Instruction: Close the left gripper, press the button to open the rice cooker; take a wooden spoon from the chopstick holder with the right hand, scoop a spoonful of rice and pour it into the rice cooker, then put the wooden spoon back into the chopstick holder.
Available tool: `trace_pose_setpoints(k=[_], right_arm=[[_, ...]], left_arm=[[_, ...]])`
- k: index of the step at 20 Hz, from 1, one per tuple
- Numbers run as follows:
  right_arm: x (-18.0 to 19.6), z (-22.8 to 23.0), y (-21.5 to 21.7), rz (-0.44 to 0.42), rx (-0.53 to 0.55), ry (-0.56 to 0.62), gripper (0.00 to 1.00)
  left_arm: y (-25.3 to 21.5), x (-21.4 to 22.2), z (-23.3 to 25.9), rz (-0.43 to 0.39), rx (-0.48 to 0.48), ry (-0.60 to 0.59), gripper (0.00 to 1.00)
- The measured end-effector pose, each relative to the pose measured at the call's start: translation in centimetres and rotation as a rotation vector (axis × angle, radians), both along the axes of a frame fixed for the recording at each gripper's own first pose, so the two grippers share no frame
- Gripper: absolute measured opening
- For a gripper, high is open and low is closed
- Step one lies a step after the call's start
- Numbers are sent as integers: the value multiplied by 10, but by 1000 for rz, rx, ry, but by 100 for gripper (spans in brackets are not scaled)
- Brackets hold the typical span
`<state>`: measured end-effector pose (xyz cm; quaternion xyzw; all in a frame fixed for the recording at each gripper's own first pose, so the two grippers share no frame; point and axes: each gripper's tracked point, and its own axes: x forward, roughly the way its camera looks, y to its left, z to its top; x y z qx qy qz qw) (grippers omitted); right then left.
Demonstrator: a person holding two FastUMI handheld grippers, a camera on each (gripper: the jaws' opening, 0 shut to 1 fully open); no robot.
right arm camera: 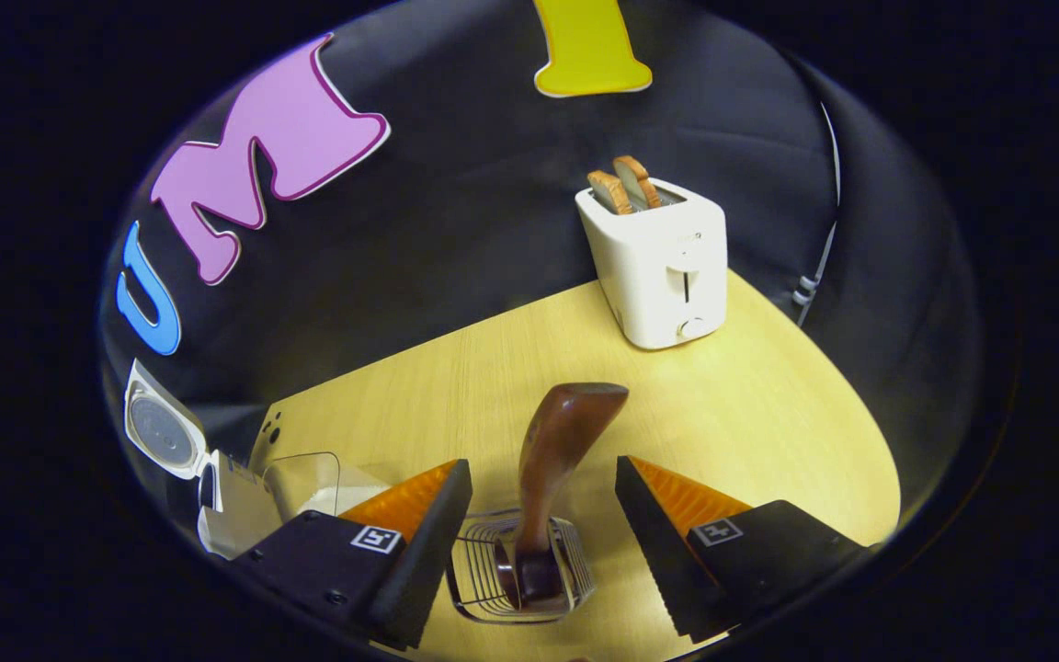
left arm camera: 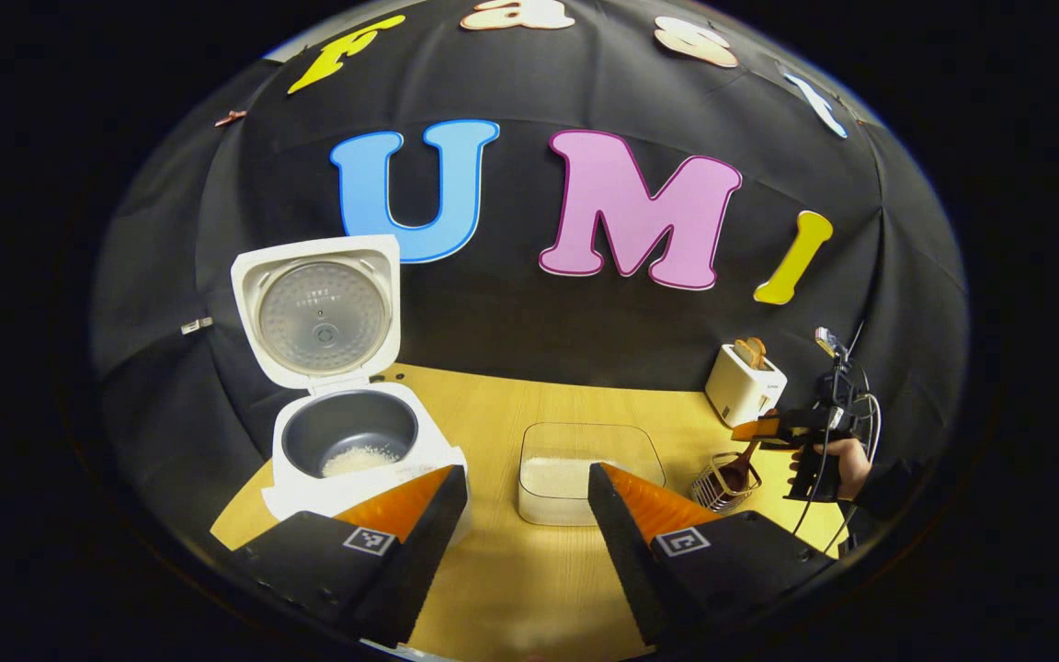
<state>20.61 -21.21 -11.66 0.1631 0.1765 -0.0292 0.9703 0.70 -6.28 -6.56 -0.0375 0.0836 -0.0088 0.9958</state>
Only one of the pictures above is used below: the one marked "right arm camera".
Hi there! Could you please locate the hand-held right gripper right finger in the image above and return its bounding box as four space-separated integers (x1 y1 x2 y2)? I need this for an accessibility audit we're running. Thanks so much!
615 455 866 643

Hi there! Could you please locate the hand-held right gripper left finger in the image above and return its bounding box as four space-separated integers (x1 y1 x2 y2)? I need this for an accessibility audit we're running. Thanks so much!
231 460 473 651

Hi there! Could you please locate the metal wire chopstick holder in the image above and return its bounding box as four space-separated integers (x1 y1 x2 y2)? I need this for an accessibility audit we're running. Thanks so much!
445 508 597 624

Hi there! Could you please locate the clear plastic rice container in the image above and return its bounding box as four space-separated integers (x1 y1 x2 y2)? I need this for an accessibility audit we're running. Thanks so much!
263 451 393 525

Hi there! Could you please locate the brown wooden spoon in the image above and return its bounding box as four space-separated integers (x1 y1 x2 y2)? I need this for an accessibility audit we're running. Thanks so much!
495 382 630 610

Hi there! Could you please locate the white rice cooker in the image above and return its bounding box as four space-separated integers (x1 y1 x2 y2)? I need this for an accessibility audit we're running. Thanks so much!
123 359 310 560

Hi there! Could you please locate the white toaster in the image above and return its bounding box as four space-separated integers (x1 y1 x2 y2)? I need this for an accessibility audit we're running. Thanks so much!
575 177 729 350

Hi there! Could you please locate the brown toast slice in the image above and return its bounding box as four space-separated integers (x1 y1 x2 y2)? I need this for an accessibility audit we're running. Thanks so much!
587 170 633 215
612 155 662 210

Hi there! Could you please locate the white cable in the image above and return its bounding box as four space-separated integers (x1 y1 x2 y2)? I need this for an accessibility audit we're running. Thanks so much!
791 101 841 327

